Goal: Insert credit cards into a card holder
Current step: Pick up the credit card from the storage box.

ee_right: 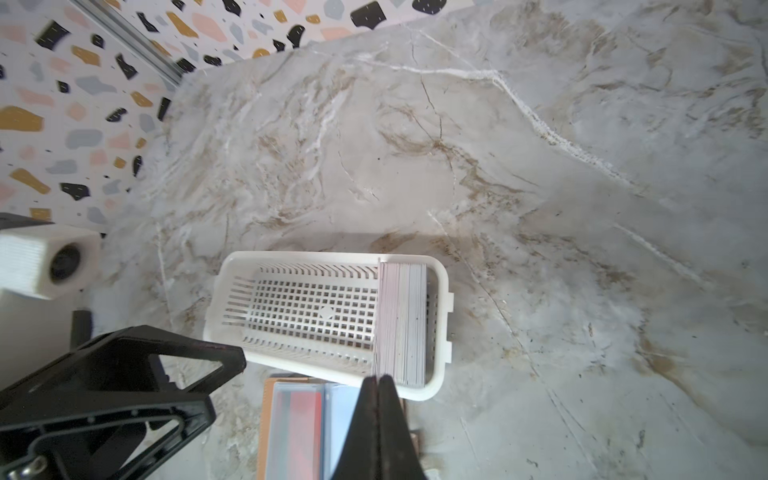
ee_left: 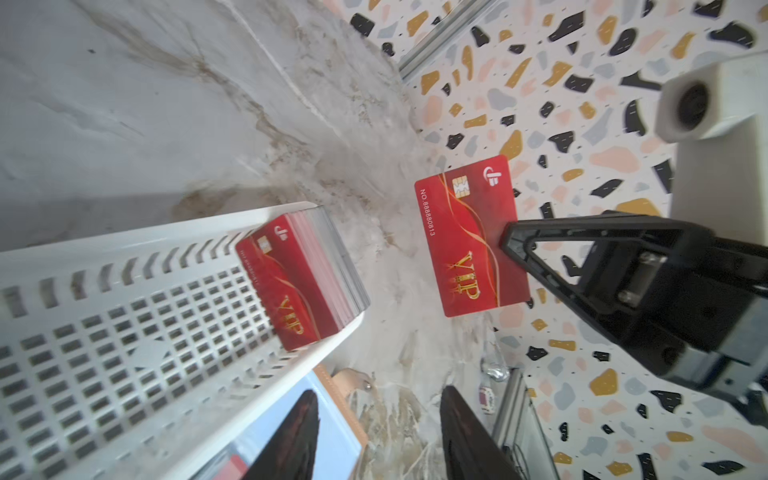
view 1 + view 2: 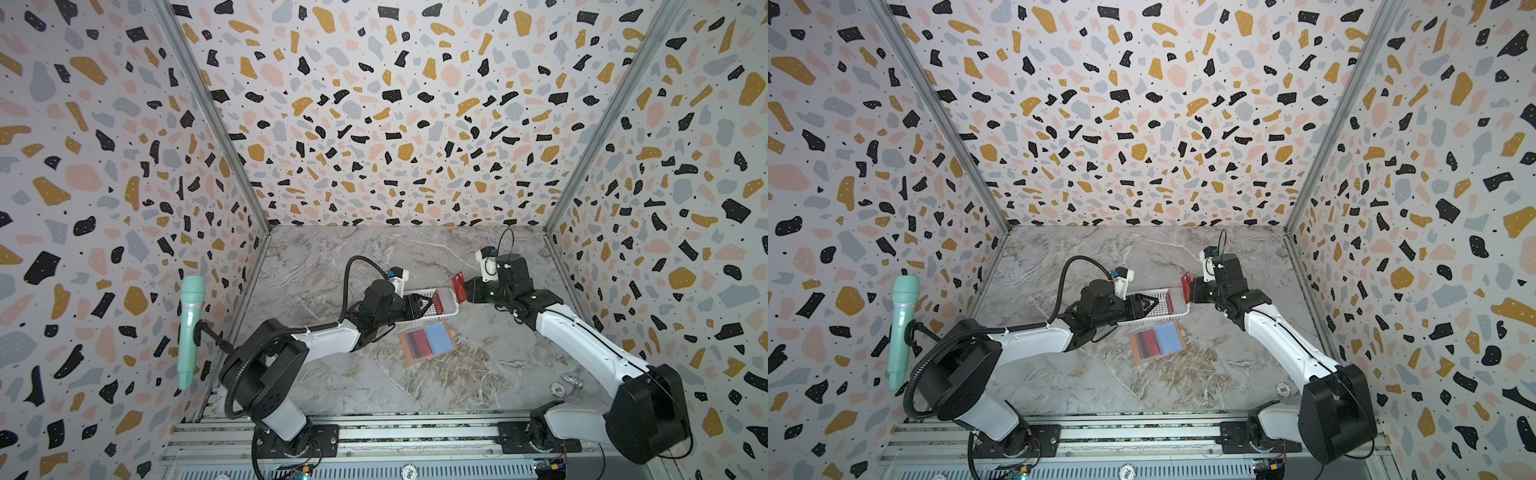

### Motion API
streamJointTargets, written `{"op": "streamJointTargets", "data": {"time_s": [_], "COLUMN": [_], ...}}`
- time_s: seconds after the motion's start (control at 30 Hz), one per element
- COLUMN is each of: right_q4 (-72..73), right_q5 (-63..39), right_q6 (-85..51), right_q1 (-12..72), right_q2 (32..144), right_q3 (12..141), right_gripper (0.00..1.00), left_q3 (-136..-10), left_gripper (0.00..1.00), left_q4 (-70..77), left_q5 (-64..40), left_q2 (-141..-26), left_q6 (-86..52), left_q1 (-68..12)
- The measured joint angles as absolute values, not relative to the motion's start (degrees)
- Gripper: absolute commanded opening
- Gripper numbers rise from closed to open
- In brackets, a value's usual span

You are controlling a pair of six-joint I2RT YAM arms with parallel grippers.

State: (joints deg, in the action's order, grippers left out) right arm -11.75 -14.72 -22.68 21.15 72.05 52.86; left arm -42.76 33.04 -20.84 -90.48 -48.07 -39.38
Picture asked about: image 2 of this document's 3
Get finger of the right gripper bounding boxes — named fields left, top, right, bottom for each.
left=499, top=211, right=714, bottom=282
left=509, top=251, right=678, bottom=375

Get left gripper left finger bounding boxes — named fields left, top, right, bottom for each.
left=242, top=390, right=320, bottom=480

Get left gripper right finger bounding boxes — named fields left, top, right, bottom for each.
left=440, top=385, right=521, bottom=480

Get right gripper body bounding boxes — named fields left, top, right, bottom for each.
left=591, top=234, right=767, bottom=426

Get tan leather card holder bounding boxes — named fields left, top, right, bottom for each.
left=193, top=364, right=372, bottom=479

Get red card stack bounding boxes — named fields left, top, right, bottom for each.
left=236, top=206, right=371, bottom=351

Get white plastic basket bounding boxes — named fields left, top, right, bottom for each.
left=1, top=202, right=348, bottom=479

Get aluminium mounting rail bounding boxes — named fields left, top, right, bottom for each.
left=491, top=368, right=559, bottom=480

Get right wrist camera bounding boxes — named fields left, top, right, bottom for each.
left=655, top=52, right=767, bottom=245

